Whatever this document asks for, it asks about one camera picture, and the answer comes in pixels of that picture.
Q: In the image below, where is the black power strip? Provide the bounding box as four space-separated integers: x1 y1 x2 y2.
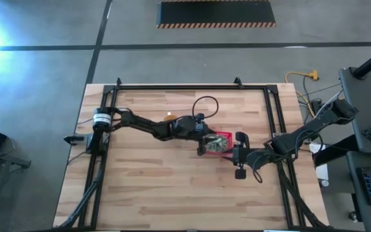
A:
310 99 327 117

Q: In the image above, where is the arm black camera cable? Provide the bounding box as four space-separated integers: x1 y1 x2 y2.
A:
251 160 264 184
191 95 220 121

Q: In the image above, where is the black hazard-striped floor mat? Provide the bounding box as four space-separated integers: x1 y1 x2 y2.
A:
156 0 278 30

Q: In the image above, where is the red plastic mesh basket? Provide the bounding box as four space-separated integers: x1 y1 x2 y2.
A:
204 130 235 158

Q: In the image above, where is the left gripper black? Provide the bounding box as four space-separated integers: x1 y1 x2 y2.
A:
174 113 217 157

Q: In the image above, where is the black desk support bar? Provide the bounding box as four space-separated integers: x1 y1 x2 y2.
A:
312 134 360 168

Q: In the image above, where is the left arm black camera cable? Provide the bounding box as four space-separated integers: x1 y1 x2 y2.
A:
191 95 220 121

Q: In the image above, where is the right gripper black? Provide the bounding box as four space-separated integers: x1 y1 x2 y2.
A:
233 131 265 180

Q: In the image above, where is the white cable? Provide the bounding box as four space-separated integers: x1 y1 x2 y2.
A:
322 90 343 109

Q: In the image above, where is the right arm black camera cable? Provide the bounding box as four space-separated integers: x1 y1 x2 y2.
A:
251 160 264 184

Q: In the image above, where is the white paper sheet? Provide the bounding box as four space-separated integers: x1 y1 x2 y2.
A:
309 143 330 182

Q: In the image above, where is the black table clamp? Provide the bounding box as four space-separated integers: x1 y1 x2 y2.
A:
63 135 85 146

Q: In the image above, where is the yellow extension cord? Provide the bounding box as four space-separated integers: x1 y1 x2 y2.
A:
284 70 320 112

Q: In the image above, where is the black aluminium table frame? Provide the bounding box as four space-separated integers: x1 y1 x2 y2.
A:
53 77 331 232

